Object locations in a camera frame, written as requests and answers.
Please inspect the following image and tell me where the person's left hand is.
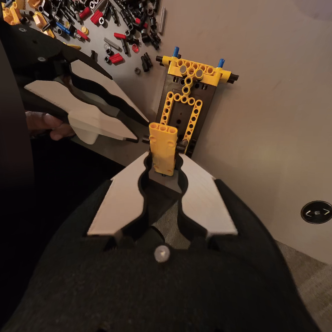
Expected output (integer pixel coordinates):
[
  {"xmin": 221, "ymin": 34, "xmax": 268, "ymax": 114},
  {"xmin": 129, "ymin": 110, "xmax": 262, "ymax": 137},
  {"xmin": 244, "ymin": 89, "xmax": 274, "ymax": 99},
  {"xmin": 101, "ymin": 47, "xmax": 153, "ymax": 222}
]
[{"xmin": 25, "ymin": 111, "xmax": 76, "ymax": 141}]

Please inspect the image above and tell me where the yellow panel with grey shafts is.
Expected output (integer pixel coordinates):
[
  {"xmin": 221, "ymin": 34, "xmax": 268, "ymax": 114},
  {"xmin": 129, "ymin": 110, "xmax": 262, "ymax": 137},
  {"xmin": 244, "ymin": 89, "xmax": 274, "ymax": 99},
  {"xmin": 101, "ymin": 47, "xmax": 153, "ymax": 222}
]
[{"xmin": 141, "ymin": 121, "xmax": 192, "ymax": 179}]

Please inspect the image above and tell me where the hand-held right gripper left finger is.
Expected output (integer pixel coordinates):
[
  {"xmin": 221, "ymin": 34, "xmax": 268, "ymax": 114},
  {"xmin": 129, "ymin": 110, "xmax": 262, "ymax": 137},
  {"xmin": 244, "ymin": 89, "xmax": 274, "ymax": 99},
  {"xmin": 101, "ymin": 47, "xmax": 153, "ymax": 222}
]
[{"xmin": 86, "ymin": 151, "xmax": 153, "ymax": 245}]

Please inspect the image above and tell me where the pile of small brick parts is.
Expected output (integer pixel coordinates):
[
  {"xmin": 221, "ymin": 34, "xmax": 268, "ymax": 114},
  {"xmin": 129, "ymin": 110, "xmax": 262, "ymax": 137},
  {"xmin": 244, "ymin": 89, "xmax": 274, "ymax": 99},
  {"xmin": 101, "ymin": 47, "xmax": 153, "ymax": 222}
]
[{"xmin": 0, "ymin": 0, "xmax": 167, "ymax": 76}]

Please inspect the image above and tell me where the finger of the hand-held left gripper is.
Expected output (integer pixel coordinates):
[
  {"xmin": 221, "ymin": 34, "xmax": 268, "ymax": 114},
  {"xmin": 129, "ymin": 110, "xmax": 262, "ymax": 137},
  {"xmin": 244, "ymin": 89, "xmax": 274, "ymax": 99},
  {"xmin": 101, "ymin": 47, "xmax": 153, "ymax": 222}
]
[
  {"xmin": 70, "ymin": 60, "xmax": 150, "ymax": 127},
  {"xmin": 24, "ymin": 80, "xmax": 138, "ymax": 145}
]

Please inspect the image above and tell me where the round black desk grommet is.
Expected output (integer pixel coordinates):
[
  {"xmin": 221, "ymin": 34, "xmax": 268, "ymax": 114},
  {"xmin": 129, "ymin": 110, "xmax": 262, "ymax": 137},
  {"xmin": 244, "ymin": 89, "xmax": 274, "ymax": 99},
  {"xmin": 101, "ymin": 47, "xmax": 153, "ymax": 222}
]
[{"xmin": 301, "ymin": 200, "xmax": 332, "ymax": 224}]

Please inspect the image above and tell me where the black and yellow brick assembly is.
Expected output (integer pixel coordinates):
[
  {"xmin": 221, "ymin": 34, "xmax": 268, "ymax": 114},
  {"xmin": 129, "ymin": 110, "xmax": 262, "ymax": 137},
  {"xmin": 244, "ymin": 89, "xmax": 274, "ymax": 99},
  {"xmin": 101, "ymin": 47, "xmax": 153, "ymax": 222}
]
[{"xmin": 156, "ymin": 47, "xmax": 239, "ymax": 159}]

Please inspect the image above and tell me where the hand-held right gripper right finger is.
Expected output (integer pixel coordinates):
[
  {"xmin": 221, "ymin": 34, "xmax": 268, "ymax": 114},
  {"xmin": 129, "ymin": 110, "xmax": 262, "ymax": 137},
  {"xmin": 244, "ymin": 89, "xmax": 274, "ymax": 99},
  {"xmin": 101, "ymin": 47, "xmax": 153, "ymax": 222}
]
[{"xmin": 177, "ymin": 153, "xmax": 238, "ymax": 240}]

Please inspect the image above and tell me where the black double pin connector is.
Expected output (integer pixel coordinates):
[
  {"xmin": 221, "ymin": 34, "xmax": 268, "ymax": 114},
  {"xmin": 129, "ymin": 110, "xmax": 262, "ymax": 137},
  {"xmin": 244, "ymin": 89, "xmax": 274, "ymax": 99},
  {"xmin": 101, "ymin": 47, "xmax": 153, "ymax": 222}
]
[{"xmin": 141, "ymin": 53, "xmax": 153, "ymax": 72}]

